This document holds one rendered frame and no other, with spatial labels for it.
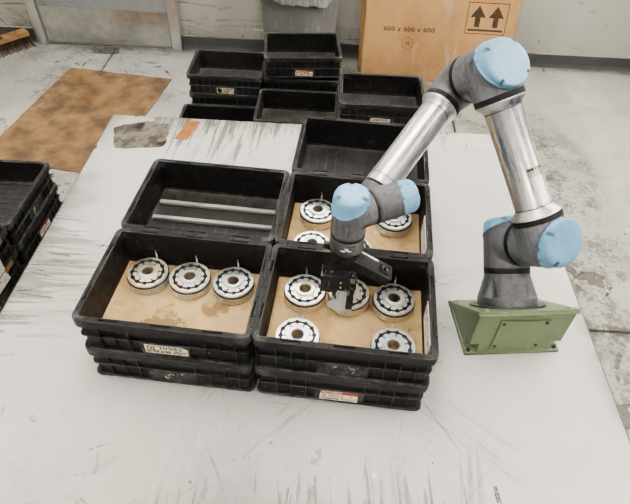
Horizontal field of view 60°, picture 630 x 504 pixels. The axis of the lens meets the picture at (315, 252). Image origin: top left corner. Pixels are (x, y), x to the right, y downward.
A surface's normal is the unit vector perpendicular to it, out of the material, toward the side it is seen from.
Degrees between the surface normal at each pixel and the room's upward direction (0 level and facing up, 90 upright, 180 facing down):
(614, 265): 0
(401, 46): 75
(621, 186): 0
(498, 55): 41
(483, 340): 90
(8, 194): 0
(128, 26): 90
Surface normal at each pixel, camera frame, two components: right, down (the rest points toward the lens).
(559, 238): 0.39, 0.14
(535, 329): 0.07, 0.71
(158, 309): 0.03, -0.70
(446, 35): -0.04, 0.51
